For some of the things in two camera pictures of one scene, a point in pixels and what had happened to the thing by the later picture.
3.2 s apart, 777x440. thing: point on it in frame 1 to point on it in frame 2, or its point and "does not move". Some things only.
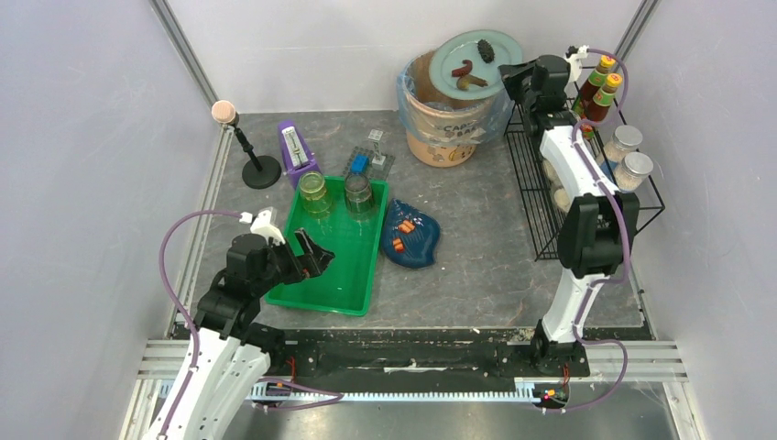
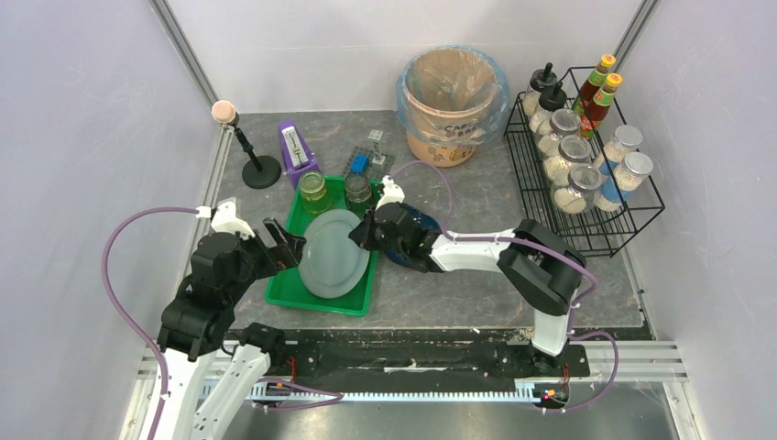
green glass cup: x=314 y=194 does not move
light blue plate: x=465 y=65 to x=333 y=264
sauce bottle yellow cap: x=596 y=81 does not move
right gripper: x=522 y=81 to x=377 y=230
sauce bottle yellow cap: x=603 y=99 does not move
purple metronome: x=298 y=158 does not move
